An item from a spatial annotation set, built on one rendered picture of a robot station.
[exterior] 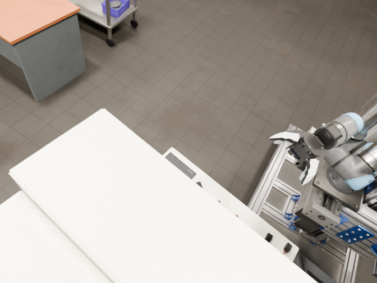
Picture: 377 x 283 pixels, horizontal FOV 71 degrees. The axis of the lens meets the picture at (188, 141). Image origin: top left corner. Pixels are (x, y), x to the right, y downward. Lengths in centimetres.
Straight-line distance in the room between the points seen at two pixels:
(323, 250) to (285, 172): 63
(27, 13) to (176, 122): 147
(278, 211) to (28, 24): 232
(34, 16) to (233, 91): 197
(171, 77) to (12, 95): 152
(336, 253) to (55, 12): 280
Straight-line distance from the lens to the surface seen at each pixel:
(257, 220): 121
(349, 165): 102
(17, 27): 243
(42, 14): 254
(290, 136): 81
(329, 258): 230
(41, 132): 256
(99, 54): 318
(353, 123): 98
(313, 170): 80
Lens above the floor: 202
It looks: 55 degrees down
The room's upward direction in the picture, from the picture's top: 19 degrees clockwise
